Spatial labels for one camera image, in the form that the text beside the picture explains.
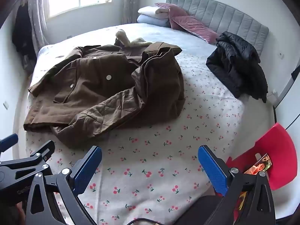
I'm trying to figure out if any red plastic chair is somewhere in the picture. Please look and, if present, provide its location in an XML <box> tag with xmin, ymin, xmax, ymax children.
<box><xmin>226</xmin><ymin>122</ymin><xmax>298</xmax><ymax>191</ymax></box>

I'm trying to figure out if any light blue pillow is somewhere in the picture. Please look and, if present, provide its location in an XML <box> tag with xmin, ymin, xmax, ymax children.
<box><xmin>136</xmin><ymin>15</ymin><xmax>173</xmax><ymax>28</ymax></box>

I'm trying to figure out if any wide patterned curtain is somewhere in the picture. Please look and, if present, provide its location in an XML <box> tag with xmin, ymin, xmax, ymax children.
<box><xmin>27</xmin><ymin>0</ymin><xmax>51</xmax><ymax>57</ymax></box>

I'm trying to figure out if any cherry print blanket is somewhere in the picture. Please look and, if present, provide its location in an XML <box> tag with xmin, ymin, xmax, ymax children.
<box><xmin>23</xmin><ymin>44</ymin><xmax>275</xmax><ymax>225</ymax></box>

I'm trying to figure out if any white folded pillow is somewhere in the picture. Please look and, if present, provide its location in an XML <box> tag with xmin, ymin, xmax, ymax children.
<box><xmin>137</xmin><ymin>6</ymin><xmax>170</xmax><ymax>20</ymax></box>

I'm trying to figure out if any grey padded headboard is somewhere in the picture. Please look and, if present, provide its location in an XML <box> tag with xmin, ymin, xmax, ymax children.
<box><xmin>166</xmin><ymin>0</ymin><xmax>269</xmax><ymax>57</ymax></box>

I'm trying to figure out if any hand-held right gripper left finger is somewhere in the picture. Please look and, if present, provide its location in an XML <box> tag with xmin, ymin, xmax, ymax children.
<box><xmin>25</xmin><ymin>146</ymin><xmax>103</xmax><ymax>225</ymax></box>

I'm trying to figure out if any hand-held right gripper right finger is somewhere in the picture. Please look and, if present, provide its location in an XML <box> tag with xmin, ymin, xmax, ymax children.
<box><xmin>197</xmin><ymin>145</ymin><xmax>276</xmax><ymax>225</ymax></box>

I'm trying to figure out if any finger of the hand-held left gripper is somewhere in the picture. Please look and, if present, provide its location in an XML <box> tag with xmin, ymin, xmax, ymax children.
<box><xmin>0</xmin><ymin>133</ymin><xmax>19</xmax><ymax>154</ymax></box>
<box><xmin>0</xmin><ymin>141</ymin><xmax>55</xmax><ymax>174</ymax></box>

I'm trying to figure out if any small pink velvet pillow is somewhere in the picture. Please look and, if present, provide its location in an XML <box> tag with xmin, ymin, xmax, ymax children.
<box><xmin>154</xmin><ymin>2</ymin><xmax>191</xmax><ymax>17</ymax></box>

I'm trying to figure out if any dark hanging clothing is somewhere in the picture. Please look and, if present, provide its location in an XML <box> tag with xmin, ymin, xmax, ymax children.
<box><xmin>12</xmin><ymin>3</ymin><xmax>38</xmax><ymax>72</ymax></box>

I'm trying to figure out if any narrow patterned curtain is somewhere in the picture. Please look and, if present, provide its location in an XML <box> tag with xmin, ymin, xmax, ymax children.
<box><xmin>121</xmin><ymin>0</ymin><xmax>141</xmax><ymax>25</ymax></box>

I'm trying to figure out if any black puffer jacket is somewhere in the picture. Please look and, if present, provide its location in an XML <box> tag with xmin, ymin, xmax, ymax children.
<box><xmin>206</xmin><ymin>31</ymin><xmax>268</xmax><ymax>103</ymax></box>

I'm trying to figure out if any grey-blue bedsheet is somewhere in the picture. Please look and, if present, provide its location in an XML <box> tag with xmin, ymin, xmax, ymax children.
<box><xmin>37</xmin><ymin>23</ymin><xmax>217</xmax><ymax>60</ymax></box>

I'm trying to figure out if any long pink velvet pillow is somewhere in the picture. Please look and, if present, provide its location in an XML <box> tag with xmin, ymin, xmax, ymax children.
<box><xmin>169</xmin><ymin>10</ymin><xmax>220</xmax><ymax>45</ymax></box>

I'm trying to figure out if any brown jacket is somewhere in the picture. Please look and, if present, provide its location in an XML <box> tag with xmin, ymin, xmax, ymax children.
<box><xmin>23</xmin><ymin>29</ymin><xmax>185</xmax><ymax>149</ymax></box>

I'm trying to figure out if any white wardrobe door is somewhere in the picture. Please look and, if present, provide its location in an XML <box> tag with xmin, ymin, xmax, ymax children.
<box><xmin>273</xmin><ymin>67</ymin><xmax>300</xmax><ymax>132</ymax></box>

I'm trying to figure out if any black cable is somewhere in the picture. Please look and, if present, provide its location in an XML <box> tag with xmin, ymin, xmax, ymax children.
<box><xmin>130</xmin><ymin>217</ymin><xmax>153</xmax><ymax>225</ymax></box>

